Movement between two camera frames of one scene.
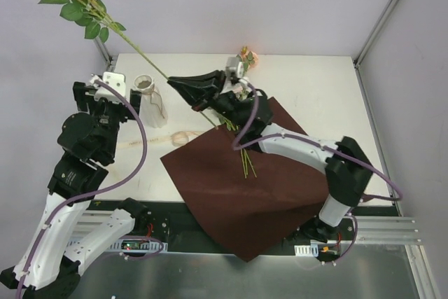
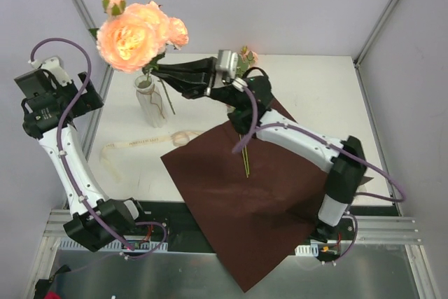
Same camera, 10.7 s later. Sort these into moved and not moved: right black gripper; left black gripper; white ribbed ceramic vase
Moved: left black gripper; right black gripper
Not moved: white ribbed ceramic vase
